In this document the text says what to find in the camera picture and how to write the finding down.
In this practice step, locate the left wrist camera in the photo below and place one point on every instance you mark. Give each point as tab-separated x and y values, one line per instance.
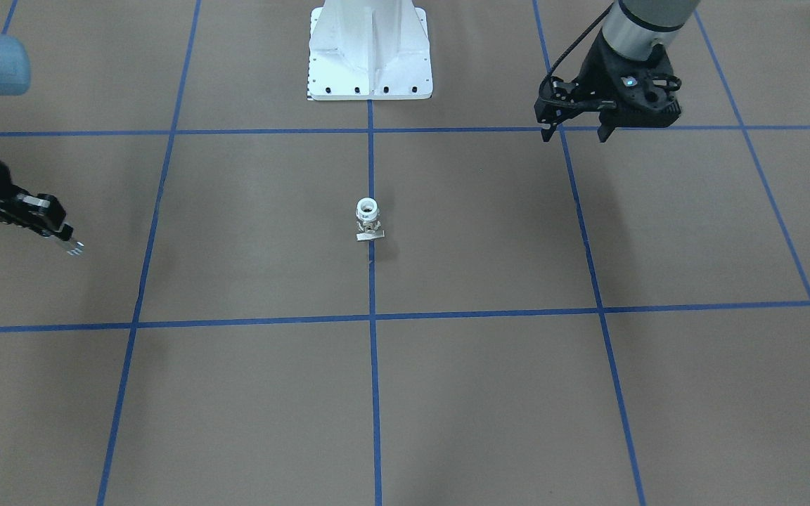
559	101

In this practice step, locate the chrome pipe fitting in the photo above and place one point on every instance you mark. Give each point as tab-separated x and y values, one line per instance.
71	246

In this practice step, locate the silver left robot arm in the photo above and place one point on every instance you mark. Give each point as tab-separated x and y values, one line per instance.
631	28

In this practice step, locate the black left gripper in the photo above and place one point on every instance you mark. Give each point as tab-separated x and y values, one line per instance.
596	72

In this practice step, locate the white PPR ball valve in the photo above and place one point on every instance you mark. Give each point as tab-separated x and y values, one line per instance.
368	220

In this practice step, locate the white camera column base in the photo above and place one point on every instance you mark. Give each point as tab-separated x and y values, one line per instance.
369	50

